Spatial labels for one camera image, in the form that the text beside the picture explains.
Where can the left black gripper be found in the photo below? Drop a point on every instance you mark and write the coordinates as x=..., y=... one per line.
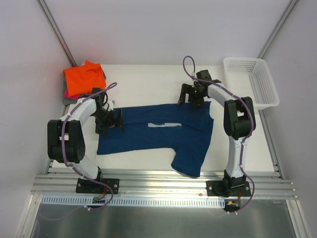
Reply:
x=109, y=123

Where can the grey folded t-shirt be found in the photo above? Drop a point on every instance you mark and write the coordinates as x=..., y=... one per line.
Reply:
x=70, y=101

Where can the aluminium mounting rail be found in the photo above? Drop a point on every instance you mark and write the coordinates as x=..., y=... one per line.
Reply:
x=268, y=185

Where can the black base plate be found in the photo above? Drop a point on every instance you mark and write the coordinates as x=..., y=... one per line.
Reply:
x=87, y=186
x=221, y=188

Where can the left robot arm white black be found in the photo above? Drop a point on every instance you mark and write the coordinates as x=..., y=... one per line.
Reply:
x=66, y=143

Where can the blue t-shirt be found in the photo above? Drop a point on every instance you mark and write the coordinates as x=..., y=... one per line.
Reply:
x=184, y=129

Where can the orange folded t-shirt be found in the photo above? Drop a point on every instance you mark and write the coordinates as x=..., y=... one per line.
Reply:
x=86, y=66

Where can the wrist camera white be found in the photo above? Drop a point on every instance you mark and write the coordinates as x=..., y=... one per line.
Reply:
x=111, y=104
x=193, y=76

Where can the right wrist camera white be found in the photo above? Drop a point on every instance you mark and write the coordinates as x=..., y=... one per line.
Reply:
x=193, y=76

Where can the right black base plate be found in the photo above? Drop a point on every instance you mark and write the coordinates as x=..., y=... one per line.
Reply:
x=221, y=188

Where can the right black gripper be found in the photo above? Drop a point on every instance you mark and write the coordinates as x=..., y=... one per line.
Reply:
x=189, y=91

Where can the white slotted cable duct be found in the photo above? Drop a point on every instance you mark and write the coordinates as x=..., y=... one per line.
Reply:
x=134, y=201

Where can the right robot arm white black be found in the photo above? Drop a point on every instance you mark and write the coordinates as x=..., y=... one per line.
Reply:
x=238, y=123

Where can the white plastic basket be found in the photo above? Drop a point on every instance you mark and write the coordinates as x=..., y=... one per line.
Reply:
x=251, y=77

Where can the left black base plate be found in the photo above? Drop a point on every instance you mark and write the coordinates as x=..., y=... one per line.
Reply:
x=87, y=186

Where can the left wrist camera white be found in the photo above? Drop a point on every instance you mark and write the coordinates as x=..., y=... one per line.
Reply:
x=111, y=104

